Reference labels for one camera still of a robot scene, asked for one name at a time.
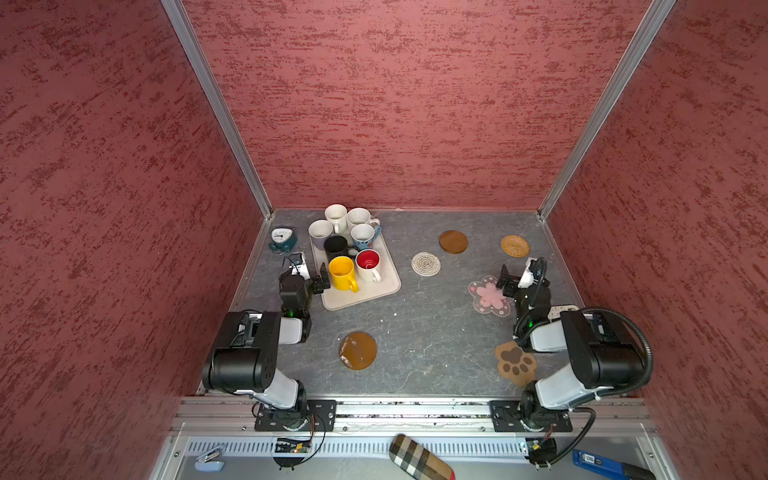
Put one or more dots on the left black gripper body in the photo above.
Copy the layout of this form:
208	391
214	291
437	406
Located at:
306	306

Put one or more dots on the yellow mug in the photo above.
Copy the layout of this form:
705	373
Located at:
343	274

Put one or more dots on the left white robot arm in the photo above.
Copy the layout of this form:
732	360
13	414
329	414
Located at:
243	359

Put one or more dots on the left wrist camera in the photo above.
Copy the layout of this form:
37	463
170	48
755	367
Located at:
297	265

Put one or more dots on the tan woven round coaster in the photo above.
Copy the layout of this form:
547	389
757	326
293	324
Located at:
515	246

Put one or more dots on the small stapler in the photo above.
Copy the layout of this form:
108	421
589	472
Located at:
210	461

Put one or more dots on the dark brown round coaster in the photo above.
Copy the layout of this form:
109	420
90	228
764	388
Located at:
453	241

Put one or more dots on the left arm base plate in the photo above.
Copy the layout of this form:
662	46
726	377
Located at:
311	415

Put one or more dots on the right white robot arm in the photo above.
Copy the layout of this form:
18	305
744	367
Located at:
563	357

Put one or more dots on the light blue floral mug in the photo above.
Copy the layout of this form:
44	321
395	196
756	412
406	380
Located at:
364	235

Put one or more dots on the plaid case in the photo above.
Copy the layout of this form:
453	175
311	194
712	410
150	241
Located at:
417	461

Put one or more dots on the beige serving tray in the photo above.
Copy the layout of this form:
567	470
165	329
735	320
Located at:
369	288

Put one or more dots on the pink flower coaster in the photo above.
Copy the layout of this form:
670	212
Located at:
487	298

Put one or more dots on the brown wooden round coaster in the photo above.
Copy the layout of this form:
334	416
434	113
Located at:
358	350

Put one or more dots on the blue tool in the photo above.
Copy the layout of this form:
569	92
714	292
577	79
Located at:
609	468

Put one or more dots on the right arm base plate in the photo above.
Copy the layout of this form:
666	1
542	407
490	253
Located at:
516	416

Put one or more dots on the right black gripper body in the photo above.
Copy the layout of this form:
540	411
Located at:
519	310

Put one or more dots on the white mug back right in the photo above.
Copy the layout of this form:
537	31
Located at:
361	216

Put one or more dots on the black mug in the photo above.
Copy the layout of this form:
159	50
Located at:
337	246

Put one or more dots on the white mug back middle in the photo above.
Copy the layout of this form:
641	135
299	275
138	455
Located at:
336	214

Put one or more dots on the white woven round coaster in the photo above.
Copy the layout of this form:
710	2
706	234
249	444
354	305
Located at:
425	264

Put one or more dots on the cream calculator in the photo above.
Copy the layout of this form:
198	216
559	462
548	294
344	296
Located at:
556	311

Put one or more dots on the brown paw coaster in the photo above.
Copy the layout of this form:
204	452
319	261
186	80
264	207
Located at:
515	364

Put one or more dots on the white mug red inside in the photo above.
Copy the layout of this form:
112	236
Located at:
368	266

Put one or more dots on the white mug back left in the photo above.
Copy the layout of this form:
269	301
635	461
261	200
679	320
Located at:
320	231

